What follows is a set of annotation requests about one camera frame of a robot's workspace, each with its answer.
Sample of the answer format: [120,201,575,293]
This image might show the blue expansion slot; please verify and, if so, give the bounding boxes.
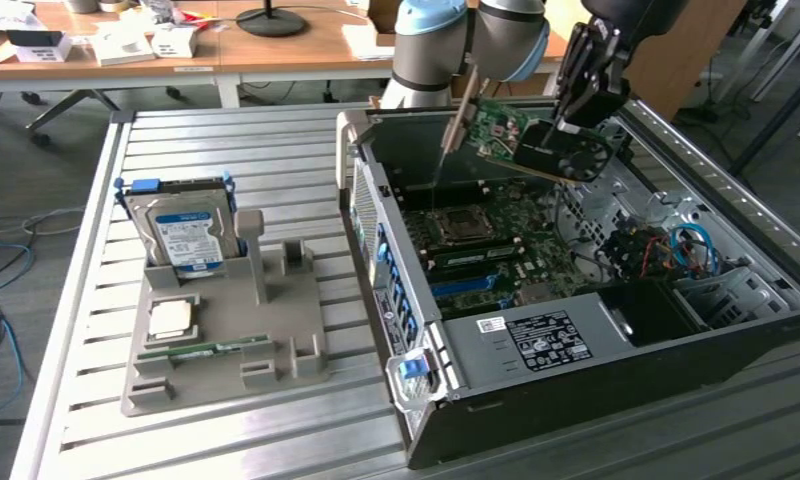
[432,277,500,297]

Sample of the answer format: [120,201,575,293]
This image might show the metal CPU socket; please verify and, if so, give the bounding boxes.
[432,205,499,246]

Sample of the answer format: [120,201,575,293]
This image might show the green motherboard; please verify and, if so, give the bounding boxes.
[399,182,615,319]

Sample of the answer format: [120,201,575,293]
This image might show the grey metal disk bay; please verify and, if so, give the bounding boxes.
[673,267,797,331]

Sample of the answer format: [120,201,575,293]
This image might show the blue SATA wire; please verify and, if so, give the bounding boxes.
[670,224,722,276]

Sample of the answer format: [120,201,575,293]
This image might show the blue floor cables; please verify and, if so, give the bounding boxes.
[0,207,85,427]

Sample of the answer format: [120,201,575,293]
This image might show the flat white box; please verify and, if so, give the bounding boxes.
[91,28,157,67]

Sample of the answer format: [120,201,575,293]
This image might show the silver CPU chip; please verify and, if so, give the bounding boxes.
[148,301,195,339]

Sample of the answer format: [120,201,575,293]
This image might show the small white labelled box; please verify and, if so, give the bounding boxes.
[151,27,200,59]

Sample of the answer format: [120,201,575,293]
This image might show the black open PC case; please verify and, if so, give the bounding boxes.
[335,92,800,471]

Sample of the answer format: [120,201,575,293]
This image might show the grey power supply unit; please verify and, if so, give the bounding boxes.
[443,292,635,389]

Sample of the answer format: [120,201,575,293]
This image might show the grey plastic parts rack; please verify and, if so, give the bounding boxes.
[120,208,332,418]

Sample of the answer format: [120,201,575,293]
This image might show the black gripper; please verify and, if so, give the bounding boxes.
[555,0,683,130]

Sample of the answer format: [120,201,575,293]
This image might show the black and orange wire bundle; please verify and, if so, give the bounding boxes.
[606,224,675,279]

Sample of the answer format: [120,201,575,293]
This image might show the wooden desk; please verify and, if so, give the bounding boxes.
[0,0,586,109]

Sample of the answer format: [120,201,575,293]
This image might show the hard disk in blue carrier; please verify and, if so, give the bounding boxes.
[113,171,246,280]

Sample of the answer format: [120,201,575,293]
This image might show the white paper sheets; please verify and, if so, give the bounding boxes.
[342,24,398,62]

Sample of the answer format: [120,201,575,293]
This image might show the green GPU with black fan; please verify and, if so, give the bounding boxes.
[439,64,619,185]

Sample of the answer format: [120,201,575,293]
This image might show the black plastic shroud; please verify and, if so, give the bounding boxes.
[599,282,713,349]

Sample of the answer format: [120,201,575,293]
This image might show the open white box black inside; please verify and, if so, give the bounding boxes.
[0,29,75,64]

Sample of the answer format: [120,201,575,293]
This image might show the black round monitor stand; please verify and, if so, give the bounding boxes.
[235,0,308,38]

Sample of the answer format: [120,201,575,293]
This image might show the wooden cabinet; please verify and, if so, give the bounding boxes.
[546,0,753,121]

